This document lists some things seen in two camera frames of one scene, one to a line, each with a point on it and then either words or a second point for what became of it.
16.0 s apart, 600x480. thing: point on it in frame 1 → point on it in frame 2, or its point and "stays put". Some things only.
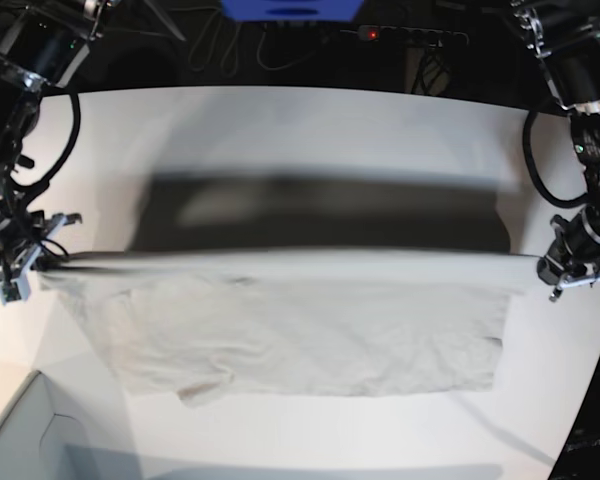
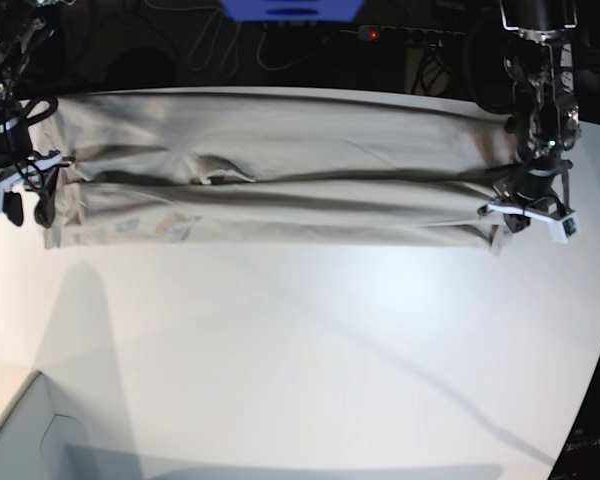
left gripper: (14, 241) → (27, 173)
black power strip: (399, 33) stays put
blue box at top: (291, 10) stays put
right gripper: (564, 267) → (548, 209)
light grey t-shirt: (279, 284) → (252, 169)
